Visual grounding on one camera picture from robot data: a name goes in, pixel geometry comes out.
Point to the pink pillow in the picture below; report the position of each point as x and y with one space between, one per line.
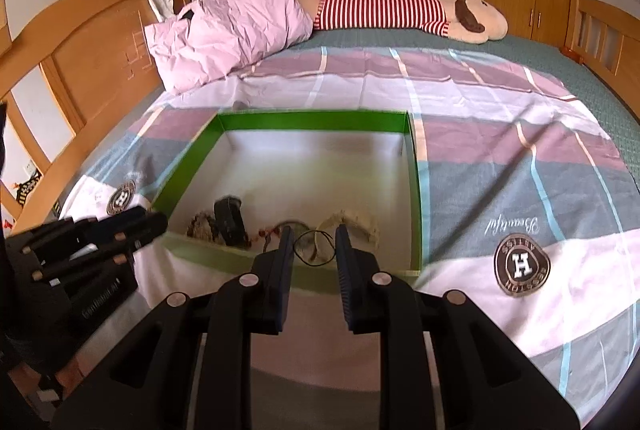
209 39

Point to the wooden footboard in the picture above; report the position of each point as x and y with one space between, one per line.
605 39

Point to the black watch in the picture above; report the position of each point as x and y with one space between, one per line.
228 217

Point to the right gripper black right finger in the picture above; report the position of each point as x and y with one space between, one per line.
444 364

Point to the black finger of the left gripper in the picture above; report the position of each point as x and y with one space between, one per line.
60 239
92 256

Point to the wooden headboard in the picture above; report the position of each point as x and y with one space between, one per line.
92 55

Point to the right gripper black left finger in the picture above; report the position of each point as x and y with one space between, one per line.
186 365

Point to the striped plush doll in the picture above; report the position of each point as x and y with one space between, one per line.
467 21

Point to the green cardboard box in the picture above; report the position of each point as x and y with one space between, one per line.
300 165

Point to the silver bangle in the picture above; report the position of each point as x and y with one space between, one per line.
294 227

